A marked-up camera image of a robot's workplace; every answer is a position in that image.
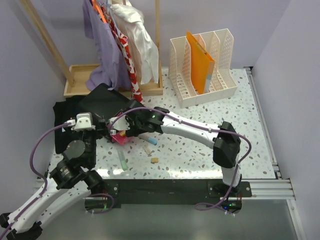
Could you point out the aluminium frame rail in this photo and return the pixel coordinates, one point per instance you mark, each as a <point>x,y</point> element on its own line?
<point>279,188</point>

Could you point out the green clear highlighter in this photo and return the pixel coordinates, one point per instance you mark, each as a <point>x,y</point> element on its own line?
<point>122,160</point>

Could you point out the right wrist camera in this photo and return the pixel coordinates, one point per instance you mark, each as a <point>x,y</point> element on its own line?
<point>118,125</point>

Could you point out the clear lead case blue cap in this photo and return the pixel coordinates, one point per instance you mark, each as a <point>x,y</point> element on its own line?
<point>148,139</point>

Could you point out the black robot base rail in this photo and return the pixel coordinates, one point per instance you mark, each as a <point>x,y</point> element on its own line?
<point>169,192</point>

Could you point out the orange clip folder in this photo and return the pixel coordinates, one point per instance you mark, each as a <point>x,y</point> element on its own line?
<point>202,65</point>

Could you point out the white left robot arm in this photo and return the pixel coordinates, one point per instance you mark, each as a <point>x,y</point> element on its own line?
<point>73,178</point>

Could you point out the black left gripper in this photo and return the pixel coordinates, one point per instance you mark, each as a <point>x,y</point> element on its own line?
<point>88,133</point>

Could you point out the white hanging garment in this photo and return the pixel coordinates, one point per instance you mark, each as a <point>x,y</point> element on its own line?
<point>144,52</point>

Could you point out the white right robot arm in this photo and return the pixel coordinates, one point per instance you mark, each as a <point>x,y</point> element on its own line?
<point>221,139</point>

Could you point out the purple hanging shirt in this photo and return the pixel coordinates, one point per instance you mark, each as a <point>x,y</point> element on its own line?
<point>112,69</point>

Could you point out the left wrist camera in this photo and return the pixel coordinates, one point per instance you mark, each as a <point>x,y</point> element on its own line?
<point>84,121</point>

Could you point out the beige worn eraser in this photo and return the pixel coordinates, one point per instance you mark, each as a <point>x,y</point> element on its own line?
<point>147,150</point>

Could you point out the red poppy print garment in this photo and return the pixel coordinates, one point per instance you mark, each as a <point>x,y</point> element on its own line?
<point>123,44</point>

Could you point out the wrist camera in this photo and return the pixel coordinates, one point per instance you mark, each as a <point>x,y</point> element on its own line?
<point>84,121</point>
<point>118,125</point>

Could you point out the pink bottom drawer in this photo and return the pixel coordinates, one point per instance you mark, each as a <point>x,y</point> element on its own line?
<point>116,138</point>

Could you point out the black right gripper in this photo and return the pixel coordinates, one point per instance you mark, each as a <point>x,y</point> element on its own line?
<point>133,131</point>

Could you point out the orange clothes hanger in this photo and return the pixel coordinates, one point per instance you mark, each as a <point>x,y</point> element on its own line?
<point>99,8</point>

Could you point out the small tan eraser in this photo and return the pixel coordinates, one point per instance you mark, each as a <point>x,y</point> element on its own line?
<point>154,160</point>

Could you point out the cream plastic file organizer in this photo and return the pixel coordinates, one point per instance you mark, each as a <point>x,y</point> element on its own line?
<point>219,44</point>

